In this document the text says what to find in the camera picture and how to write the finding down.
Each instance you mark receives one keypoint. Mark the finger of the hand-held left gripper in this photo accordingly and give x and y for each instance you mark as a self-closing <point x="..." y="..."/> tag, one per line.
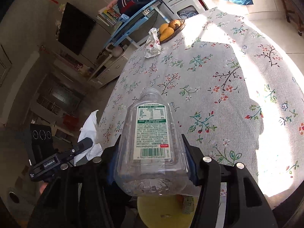
<point x="83" y="146"/>

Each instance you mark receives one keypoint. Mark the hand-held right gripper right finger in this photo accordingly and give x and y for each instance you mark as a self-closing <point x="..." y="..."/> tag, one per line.
<point x="192" y="168"/>

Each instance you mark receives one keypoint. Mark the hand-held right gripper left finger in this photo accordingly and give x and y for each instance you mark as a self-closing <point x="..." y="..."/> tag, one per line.
<point x="110" y="171"/>

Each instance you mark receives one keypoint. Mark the white tissue paper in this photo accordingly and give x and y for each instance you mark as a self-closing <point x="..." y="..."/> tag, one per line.
<point x="91" y="128"/>

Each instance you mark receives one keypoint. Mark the clear plastic bottle green label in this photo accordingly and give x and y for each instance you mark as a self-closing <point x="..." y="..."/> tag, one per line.
<point x="149" y="133"/>

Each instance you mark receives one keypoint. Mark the small pale green carton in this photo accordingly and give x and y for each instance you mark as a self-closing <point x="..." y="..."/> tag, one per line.
<point x="187" y="205"/>

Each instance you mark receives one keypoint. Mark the cream TV cabinet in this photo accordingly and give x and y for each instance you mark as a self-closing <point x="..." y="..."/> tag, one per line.
<point x="106" y="68"/>

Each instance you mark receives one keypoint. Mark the black television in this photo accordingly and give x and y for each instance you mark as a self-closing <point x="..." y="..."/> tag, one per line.
<point x="76" y="28"/>

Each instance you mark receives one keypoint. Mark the crumpled white plastic bag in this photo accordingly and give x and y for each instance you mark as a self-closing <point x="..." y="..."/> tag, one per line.
<point x="152" y="46"/>

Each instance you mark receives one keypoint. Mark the row of books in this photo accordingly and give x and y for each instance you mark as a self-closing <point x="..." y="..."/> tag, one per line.
<point x="108" y="16"/>

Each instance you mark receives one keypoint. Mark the blue and white desk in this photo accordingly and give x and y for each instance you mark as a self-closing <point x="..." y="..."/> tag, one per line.
<point x="133" y="21"/>

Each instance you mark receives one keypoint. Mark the light blue desk holder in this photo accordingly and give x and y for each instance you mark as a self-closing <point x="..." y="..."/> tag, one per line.
<point x="124" y="17"/>

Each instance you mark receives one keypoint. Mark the orange-yellow mango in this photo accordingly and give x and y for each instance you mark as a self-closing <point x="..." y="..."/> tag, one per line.
<point x="167" y="34"/>
<point x="163" y="28"/>

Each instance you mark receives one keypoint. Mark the dark wicker fruit basket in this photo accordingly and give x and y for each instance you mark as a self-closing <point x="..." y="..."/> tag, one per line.
<point x="177" y="30"/>

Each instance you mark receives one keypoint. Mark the yellow-brown mango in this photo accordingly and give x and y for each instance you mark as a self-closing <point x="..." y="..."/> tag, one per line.
<point x="174" y="24"/>

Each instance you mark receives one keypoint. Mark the white plastic stool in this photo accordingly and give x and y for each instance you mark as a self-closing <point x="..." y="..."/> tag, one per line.
<point x="185" y="0"/>

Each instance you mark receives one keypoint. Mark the wooden chair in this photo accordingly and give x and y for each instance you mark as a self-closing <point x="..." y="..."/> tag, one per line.
<point x="288" y="11"/>

